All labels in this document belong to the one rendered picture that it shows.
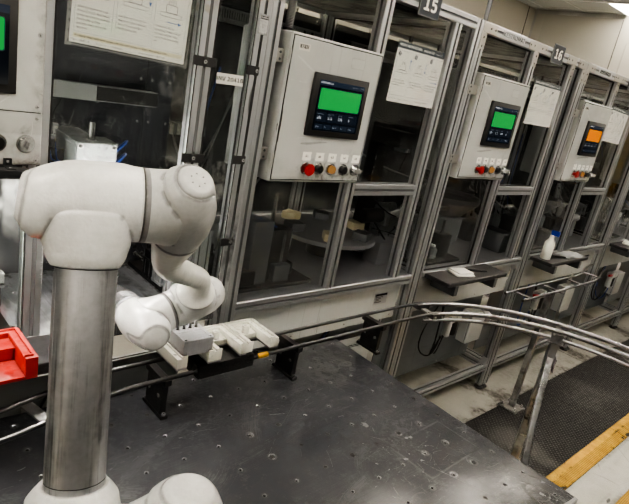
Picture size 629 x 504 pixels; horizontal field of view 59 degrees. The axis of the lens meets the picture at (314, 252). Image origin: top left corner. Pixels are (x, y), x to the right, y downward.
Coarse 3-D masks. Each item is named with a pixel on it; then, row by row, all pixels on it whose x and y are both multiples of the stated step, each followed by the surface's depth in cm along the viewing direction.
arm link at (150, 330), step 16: (128, 304) 145; (144, 304) 144; (160, 304) 145; (128, 320) 141; (144, 320) 139; (160, 320) 140; (176, 320) 147; (128, 336) 141; (144, 336) 138; (160, 336) 140
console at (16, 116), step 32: (0, 0) 115; (32, 0) 120; (32, 32) 122; (32, 64) 124; (0, 96) 122; (32, 96) 126; (0, 128) 124; (32, 128) 129; (0, 160) 127; (32, 160) 131
